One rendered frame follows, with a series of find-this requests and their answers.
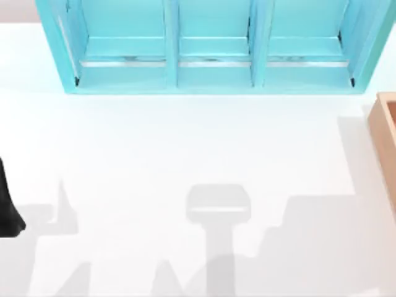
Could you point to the light blue rack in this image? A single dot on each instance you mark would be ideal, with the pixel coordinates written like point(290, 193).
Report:
point(213, 77)

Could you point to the salmon-coloured shallow box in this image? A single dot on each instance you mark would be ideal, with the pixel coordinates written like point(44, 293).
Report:
point(383, 130)

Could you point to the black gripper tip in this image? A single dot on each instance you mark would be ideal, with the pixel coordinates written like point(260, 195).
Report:
point(7, 213)

